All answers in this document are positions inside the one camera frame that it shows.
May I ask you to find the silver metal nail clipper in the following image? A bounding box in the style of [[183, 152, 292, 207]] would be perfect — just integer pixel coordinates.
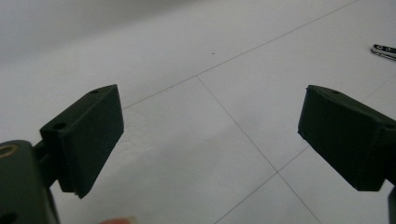
[[370, 43, 396, 62]]

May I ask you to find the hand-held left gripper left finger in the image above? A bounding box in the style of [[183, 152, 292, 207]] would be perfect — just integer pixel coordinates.
[[39, 83, 125, 200]]

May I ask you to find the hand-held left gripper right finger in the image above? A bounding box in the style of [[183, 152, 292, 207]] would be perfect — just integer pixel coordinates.
[[297, 84, 396, 192]]

